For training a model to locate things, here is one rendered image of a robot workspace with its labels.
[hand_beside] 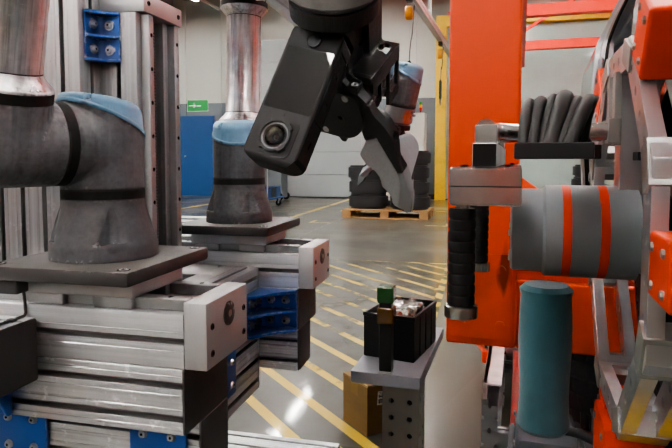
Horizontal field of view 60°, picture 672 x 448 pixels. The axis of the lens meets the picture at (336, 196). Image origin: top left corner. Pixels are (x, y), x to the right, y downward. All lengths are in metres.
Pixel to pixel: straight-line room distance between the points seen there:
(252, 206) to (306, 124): 0.88
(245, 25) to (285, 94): 1.04
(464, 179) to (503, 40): 0.69
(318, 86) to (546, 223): 0.53
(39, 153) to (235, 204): 0.57
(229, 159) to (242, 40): 0.32
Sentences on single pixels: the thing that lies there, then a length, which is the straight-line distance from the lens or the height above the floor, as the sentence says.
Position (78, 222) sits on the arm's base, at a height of 0.87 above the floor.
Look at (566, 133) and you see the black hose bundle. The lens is 0.75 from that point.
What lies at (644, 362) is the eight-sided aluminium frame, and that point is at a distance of 0.74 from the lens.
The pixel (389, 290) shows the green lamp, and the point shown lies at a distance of 1.39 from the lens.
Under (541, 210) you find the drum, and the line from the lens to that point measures 0.91.
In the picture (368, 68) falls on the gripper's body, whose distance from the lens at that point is 0.50.
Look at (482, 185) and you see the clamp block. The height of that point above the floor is 0.93.
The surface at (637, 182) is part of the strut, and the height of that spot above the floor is 0.93.
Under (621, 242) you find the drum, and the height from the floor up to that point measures 0.84.
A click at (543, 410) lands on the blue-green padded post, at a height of 0.53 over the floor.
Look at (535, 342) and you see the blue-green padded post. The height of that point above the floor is 0.65.
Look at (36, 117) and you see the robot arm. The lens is 0.81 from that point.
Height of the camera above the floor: 0.96
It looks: 4 degrees down
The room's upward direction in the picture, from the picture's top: straight up
